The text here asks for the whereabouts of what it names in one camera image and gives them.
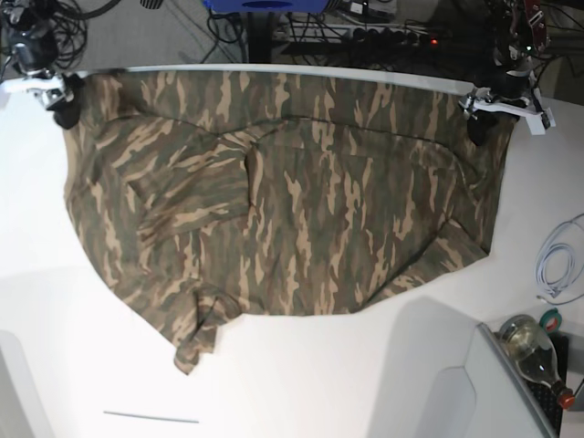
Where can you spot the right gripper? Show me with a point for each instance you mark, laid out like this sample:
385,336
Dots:
66,111

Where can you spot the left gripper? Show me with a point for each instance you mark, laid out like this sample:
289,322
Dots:
501,88

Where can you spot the camouflage t-shirt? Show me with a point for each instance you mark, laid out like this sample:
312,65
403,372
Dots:
201,196

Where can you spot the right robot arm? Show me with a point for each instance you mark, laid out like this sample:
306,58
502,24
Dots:
44,42

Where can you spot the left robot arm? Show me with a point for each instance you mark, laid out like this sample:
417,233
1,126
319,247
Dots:
520,40

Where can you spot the blue bin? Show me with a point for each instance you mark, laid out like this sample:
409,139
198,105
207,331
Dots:
300,6

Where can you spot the green tape roll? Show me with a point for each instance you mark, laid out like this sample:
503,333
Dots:
551,321

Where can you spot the clear plastic bottle red cap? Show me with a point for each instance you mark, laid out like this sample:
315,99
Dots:
530,348

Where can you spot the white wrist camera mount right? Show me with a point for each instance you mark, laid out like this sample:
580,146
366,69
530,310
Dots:
46,91

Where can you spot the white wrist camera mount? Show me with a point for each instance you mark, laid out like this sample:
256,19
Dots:
528,106
46,91

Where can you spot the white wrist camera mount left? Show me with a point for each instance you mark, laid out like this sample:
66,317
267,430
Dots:
528,106

